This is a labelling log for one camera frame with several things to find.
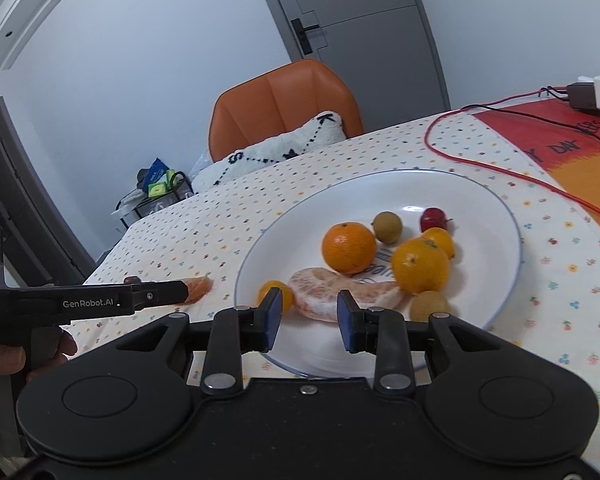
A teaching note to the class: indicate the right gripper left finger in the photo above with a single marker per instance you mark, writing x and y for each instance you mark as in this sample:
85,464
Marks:
234,332

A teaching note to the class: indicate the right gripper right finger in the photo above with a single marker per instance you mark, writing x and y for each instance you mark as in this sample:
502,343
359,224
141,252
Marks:
382,333

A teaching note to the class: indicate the small peeled pomelo segment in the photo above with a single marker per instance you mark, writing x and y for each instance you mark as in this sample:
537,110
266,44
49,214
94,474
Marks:
197,288

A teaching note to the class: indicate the large orange mandarin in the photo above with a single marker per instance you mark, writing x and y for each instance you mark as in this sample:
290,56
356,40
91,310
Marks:
418,265

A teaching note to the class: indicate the dark red small fruit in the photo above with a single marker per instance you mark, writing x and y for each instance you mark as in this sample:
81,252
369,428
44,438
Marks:
130,280

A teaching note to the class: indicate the person's left hand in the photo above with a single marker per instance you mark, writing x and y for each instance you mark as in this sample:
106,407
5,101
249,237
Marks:
12,359

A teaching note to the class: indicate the brown longan front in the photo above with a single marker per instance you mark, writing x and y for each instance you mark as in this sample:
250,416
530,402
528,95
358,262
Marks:
427,303

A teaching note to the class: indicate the orange mandarin on plate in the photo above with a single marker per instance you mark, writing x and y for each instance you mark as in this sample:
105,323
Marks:
349,248

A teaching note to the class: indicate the brown longan on plate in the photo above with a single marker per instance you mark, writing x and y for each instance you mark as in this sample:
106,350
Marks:
387,227

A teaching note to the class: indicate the small orange kumquat on plate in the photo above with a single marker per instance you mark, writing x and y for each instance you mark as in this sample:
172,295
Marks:
442,239

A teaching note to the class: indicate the red small fruit on plate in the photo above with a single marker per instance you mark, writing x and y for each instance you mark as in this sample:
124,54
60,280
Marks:
433,218

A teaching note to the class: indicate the black metal shelf rack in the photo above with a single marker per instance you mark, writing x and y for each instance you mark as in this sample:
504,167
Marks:
158,187

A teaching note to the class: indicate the floral patterned tablecloth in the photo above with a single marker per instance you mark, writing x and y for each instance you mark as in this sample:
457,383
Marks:
555,307

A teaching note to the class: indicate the white fluffy pillow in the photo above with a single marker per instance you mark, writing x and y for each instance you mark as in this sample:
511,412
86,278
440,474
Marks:
319,132

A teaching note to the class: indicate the orange leather chair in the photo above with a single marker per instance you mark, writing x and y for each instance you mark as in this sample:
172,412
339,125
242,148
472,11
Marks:
277,102

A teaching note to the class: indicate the red orange table mat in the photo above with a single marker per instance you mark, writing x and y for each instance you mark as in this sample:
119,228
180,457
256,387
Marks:
564,142

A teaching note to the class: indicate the black power brick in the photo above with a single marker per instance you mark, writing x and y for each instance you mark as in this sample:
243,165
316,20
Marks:
581,96

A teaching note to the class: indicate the grey door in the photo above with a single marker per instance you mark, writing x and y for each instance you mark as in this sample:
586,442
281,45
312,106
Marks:
383,50

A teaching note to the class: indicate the dark doorway frame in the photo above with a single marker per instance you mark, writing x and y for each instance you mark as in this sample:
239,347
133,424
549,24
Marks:
39,247

